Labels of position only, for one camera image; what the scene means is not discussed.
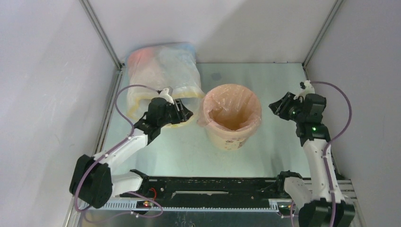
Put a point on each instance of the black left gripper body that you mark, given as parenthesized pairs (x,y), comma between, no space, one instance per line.
(169,117)

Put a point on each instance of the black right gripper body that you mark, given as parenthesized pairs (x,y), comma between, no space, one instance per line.
(287,106)

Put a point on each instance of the pink plastic trash bag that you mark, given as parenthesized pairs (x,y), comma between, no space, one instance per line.
(231,106)

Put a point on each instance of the cream round trash bin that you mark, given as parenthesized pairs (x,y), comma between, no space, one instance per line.
(231,137)

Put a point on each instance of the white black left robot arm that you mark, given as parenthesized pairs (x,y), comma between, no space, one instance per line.
(94,180)

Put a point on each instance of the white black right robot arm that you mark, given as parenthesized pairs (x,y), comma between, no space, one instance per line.
(324,204)

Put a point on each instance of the large translucent bag of bags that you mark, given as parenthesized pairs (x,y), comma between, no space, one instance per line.
(156,67)

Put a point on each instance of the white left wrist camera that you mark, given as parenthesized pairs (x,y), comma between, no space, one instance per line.
(166,94)

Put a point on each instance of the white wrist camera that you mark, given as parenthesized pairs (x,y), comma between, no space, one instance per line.
(166,94)
(306,88)

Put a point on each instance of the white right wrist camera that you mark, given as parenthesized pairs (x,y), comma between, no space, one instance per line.
(306,88)

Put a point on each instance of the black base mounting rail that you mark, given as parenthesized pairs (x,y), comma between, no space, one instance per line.
(213,192)

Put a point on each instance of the aluminium front frame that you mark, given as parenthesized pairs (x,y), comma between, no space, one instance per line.
(129,210)

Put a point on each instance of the right corner aluminium post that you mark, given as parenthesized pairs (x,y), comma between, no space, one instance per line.
(323,30)

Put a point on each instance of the corner aluminium post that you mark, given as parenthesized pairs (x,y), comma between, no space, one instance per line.
(96,23)
(323,30)

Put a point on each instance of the left corner aluminium post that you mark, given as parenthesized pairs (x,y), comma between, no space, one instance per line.
(96,23)

